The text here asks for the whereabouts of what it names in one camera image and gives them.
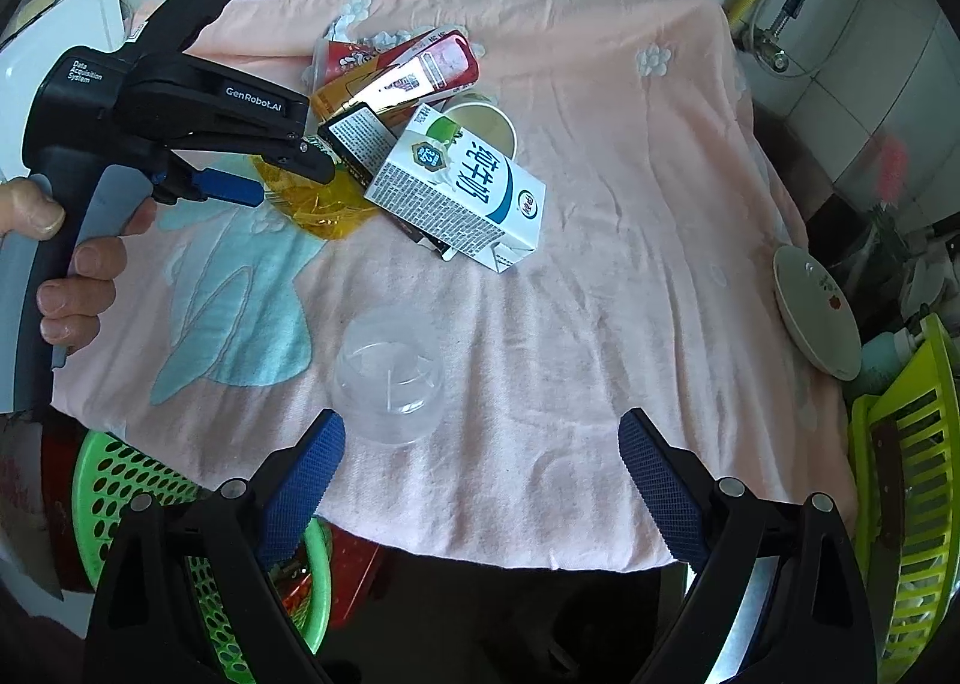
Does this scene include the black cigarette box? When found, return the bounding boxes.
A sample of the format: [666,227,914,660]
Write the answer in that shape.
[317,104,464,262]

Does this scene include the yellow tea drink bottle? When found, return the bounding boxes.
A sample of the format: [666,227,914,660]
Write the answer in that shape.
[252,26,480,241]

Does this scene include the white milk carton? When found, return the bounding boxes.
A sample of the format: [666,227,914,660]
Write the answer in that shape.
[366,104,545,273]

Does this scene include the green plastic trash basket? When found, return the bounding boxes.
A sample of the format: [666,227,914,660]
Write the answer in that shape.
[71,432,327,682]

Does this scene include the person's left hand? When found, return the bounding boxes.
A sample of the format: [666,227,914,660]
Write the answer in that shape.
[0,177,160,358]

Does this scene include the white cutting board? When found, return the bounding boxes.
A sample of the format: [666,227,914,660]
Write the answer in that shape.
[0,0,125,180]

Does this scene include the clear plastic cup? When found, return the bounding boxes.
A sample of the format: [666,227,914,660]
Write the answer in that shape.
[332,304,444,447]

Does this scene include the red plastic snack cup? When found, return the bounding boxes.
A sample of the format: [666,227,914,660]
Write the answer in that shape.
[301,39,382,92]

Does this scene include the pink towel with blue appliqué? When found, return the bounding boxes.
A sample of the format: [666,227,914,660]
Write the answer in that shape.
[53,0,857,572]

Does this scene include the green plastic dish rack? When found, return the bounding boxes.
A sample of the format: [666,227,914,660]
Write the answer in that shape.
[850,313,958,682]

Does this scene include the small ceramic plate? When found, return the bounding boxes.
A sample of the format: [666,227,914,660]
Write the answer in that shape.
[773,245,861,382]

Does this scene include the paper cup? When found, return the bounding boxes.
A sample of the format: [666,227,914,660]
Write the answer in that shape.
[443,92,517,157]

